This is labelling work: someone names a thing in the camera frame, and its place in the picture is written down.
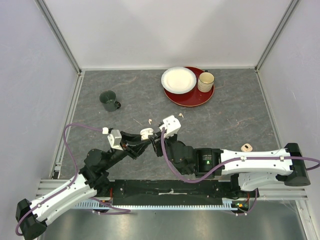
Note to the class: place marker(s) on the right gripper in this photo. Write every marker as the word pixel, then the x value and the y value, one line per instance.
pixel 156 139

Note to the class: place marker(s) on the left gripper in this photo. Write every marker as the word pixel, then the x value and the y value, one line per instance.
pixel 131 143

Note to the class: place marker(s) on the white charging case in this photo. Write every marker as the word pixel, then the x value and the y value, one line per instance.
pixel 145 133

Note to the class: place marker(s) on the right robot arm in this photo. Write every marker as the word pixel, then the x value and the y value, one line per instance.
pixel 247 170

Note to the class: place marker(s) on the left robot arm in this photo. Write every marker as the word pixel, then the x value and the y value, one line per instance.
pixel 33 217

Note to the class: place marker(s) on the beige small charging case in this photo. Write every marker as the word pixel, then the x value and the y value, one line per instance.
pixel 246 148

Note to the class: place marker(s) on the dark green mug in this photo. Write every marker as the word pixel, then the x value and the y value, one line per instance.
pixel 109 101

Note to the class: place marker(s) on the red round tray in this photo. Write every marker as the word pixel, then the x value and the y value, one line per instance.
pixel 193 98

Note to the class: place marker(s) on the cream ceramic cup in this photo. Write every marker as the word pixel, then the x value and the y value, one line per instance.
pixel 205 82

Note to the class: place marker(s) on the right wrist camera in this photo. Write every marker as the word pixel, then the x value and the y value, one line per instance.
pixel 171 125

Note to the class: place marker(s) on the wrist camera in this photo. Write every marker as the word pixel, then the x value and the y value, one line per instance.
pixel 114 138
pixel 171 125

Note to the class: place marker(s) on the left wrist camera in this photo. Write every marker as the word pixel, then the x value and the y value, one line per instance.
pixel 114 138

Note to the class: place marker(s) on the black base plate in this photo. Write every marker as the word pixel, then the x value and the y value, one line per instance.
pixel 172 192

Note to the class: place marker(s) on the grey cable duct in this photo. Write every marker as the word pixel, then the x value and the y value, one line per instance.
pixel 90 204

